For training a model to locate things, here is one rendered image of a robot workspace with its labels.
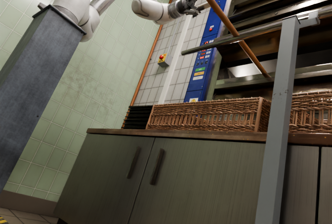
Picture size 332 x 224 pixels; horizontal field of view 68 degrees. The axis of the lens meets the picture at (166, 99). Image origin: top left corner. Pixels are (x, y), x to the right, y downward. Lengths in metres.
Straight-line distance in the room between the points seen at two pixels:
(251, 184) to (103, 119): 1.61
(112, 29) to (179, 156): 1.65
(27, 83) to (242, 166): 0.96
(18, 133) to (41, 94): 0.19
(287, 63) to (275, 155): 0.27
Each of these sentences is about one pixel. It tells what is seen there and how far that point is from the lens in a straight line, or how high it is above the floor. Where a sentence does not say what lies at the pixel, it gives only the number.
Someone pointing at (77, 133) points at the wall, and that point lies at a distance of 2.05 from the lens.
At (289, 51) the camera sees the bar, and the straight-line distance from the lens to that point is 0.82.
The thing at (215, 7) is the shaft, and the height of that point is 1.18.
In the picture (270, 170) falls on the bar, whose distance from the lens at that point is 0.67.
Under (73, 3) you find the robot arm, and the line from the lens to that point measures 1.47.
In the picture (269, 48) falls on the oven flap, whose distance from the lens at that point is 1.71.
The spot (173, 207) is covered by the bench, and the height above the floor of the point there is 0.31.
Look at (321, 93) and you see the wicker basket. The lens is 0.84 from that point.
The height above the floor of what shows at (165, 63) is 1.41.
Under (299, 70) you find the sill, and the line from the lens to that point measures 1.53.
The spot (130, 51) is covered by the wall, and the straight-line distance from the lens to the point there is 2.40.
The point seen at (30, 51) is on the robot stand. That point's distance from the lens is 1.28.
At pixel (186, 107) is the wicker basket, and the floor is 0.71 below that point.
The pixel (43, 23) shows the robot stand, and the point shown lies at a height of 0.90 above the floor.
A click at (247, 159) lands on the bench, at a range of 0.77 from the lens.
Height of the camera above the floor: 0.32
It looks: 22 degrees up
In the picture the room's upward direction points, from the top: 18 degrees clockwise
